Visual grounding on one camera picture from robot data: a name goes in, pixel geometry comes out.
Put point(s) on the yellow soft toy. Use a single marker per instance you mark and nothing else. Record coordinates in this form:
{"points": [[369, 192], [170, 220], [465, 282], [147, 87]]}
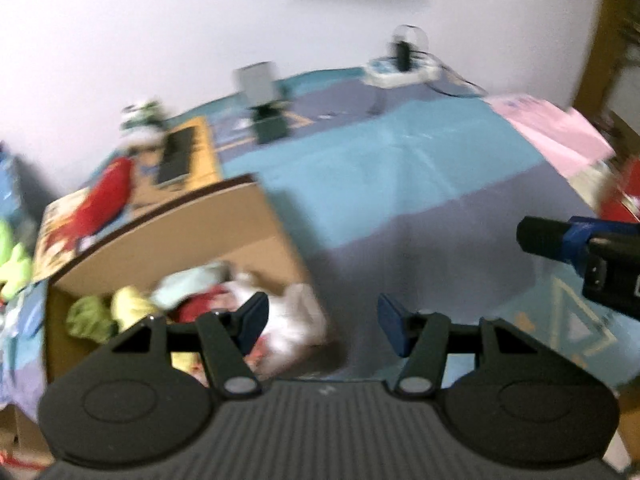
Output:
{"points": [[132, 305]]}

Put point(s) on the long red plush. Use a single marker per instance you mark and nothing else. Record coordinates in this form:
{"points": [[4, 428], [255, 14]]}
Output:
{"points": [[100, 200]]}

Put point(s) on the red soft toy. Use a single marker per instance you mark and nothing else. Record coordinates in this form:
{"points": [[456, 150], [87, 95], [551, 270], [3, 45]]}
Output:
{"points": [[205, 305]]}

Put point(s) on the pink cloth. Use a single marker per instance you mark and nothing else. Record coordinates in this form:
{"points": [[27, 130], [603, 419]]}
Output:
{"points": [[550, 130]]}

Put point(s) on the black charger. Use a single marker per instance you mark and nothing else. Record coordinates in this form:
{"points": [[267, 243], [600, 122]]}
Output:
{"points": [[401, 57]]}

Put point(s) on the light teal cloth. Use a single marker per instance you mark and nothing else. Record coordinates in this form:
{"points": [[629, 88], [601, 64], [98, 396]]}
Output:
{"points": [[185, 285]]}

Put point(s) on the dark green phone stand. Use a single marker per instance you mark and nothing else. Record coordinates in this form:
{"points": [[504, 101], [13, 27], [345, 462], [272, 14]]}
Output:
{"points": [[270, 125]]}

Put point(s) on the wooden door frame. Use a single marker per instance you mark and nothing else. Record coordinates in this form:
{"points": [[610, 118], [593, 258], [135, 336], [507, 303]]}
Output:
{"points": [[610, 35]]}

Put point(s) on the white soft toy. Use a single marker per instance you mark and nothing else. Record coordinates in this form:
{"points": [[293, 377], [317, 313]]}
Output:
{"points": [[290, 320]]}

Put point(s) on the red box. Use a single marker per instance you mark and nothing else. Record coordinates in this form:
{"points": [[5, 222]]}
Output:
{"points": [[622, 205]]}

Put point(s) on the green soft toy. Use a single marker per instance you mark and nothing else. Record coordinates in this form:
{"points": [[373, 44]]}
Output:
{"points": [[90, 317]]}

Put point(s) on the white power strip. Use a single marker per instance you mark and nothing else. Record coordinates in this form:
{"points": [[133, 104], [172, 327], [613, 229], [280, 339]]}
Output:
{"points": [[390, 77]]}

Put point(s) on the blue plastic package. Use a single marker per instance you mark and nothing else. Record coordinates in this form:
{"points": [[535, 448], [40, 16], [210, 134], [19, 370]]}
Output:
{"points": [[7, 185]]}

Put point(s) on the illustrated orange flat box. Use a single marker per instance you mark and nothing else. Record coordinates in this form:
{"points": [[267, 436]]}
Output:
{"points": [[200, 160]]}

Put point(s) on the cream plush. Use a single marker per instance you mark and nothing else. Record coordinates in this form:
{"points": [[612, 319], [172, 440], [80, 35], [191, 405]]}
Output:
{"points": [[590, 185]]}

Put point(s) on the green frog plush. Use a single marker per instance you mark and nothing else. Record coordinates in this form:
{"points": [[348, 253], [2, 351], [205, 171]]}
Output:
{"points": [[15, 265]]}

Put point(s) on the panda plush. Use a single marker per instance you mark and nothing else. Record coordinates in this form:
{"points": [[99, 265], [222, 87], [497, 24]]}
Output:
{"points": [[142, 115]]}

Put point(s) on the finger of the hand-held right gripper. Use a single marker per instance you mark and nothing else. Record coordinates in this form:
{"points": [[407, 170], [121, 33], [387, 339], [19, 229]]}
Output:
{"points": [[575, 240]]}

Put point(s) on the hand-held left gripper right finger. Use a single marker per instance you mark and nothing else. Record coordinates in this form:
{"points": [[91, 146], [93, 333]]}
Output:
{"points": [[395, 325]]}

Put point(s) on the blue printed cloth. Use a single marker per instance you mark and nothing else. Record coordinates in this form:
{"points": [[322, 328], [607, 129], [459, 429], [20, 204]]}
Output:
{"points": [[25, 340]]}

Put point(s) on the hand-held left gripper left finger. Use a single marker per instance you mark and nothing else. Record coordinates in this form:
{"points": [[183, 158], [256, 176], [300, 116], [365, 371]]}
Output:
{"points": [[255, 320]]}

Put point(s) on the brown cardboard box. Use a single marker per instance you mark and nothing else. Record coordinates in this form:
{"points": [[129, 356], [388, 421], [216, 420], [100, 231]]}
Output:
{"points": [[200, 230]]}

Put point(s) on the brown cardboard carton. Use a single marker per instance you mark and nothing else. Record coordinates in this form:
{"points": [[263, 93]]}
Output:
{"points": [[20, 435]]}

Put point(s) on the upright smartphone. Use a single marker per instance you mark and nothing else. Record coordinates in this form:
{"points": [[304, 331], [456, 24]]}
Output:
{"points": [[256, 82]]}

